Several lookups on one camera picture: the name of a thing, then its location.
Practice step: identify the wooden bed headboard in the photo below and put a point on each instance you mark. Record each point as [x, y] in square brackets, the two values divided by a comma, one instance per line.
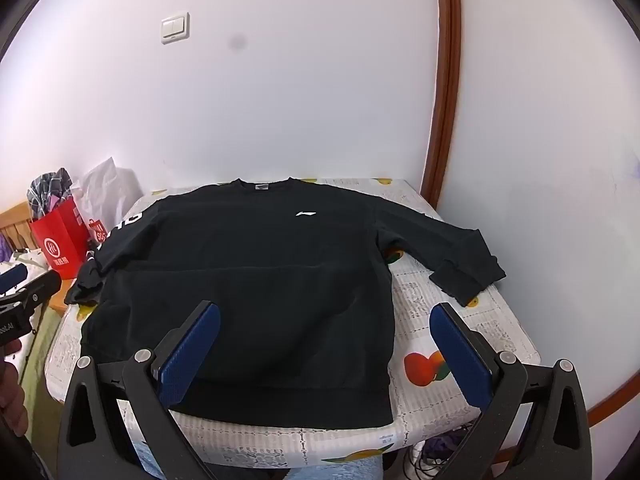
[15, 227]

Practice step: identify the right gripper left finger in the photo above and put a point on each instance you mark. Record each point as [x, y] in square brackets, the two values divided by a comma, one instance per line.
[94, 442]

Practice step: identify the red paper bag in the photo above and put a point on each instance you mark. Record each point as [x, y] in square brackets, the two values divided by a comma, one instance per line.
[63, 238]

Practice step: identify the brown wooden door frame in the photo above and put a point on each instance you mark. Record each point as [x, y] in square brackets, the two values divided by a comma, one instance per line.
[449, 51]

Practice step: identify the brown baseboard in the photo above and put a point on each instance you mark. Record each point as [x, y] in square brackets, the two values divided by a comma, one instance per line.
[615, 401]

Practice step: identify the white Miniso bag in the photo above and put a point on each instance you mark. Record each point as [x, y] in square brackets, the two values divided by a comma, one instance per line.
[103, 197]

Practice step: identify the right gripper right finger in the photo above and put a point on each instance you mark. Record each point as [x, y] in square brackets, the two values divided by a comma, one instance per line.
[555, 441]

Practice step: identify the blue jeans leg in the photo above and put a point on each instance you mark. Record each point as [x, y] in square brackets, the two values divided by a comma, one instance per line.
[370, 468]

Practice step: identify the green bed sheet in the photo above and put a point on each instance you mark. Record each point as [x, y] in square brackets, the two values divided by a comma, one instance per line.
[44, 412]

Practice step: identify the plaid cloth in bag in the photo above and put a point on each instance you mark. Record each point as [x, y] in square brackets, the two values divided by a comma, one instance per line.
[48, 191]

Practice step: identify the white wall switch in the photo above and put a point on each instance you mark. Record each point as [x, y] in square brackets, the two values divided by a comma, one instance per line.
[175, 28]

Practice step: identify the fruit print tablecloth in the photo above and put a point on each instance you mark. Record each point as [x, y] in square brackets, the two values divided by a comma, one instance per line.
[426, 400]

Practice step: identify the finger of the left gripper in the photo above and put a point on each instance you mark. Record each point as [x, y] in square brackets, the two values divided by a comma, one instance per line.
[36, 292]
[12, 277]

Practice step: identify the wooden nightstand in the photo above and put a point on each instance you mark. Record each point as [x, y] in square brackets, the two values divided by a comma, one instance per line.
[57, 301]

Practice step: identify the black sweatshirt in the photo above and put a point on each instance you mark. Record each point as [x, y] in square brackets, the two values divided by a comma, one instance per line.
[299, 273]

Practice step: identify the person's left hand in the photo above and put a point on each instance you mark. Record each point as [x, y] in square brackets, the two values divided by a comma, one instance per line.
[12, 399]

